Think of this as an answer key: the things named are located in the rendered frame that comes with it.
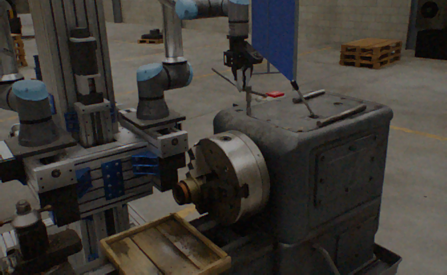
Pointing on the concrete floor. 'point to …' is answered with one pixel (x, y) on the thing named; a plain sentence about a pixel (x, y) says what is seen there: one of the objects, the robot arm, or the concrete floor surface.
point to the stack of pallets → (19, 50)
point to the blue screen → (276, 22)
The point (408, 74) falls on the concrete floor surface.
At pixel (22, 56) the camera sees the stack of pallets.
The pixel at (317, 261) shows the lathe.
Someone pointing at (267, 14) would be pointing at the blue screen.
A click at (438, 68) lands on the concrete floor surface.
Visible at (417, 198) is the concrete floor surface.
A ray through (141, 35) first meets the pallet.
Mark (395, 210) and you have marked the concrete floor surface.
